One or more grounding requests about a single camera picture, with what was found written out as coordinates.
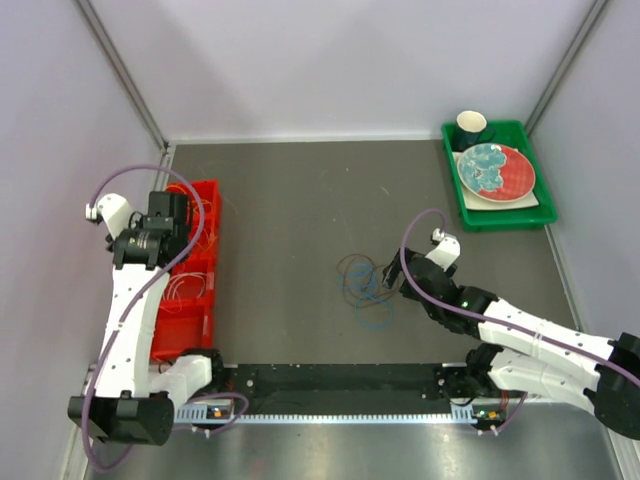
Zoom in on white cable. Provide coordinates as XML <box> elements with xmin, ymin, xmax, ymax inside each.
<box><xmin>163</xmin><ymin>272</ymin><xmax>209</xmax><ymax>311</ymax></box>

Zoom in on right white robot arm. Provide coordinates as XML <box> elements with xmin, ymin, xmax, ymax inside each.
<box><xmin>382</xmin><ymin>229</ymin><xmax>639</xmax><ymax>440</ymax></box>

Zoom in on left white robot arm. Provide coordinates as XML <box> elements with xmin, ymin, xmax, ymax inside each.
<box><xmin>67</xmin><ymin>191</ymin><xmax>227</xmax><ymax>446</ymax></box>

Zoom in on white square plate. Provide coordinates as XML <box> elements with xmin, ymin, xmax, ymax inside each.
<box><xmin>453</xmin><ymin>152</ymin><xmax>539</xmax><ymax>211</ymax></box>

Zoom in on red compartment bin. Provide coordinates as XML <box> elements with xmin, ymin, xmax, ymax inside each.
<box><xmin>150</xmin><ymin>179</ymin><xmax>222</xmax><ymax>363</ymax></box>

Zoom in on red and blue plate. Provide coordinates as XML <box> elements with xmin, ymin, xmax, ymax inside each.
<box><xmin>456</xmin><ymin>143</ymin><xmax>537</xmax><ymax>204</ymax></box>

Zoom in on dark green mug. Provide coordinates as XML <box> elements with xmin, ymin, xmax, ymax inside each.
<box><xmin>451</xmin><ymin>110</ymin><xmax>496</xmax><ymax>152</ymax></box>

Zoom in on green plastic tray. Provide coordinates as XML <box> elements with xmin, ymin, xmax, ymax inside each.
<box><xmin>441</xmin><ymin>120</ymin><xmax>558</xmax><ymax>232</ymax></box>

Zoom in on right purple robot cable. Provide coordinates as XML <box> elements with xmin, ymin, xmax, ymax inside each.
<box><xmin>399</xmin><ymin>208</ymin><xmax>640</xmax><ymax>434</ymax></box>

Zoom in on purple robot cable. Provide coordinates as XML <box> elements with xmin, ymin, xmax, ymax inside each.
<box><xmin>79</xmin><ymin>164</ymin><xmax>250</xmax><ymax>474</ymax></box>
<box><xmin>399</xmin><ymin>208</ymin><xmax>640</xmax><ymax>434</ymax></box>

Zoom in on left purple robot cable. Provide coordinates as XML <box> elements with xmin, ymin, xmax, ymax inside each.
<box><xmin>79</xmin><ymin>164</ymin><xmax>250</xmax><ymax>474</ymax></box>

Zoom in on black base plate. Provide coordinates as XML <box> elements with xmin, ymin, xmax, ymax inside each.
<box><xmin>222</xmin><ymin>364</ymin><xmax>475</xmax><ymax>415</ymax></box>

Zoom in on white slotted cable duct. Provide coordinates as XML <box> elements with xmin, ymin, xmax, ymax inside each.
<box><xmin>174</xmin><ymin>401</ymin><xmax>506</xmax><ymax>427</ymax></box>

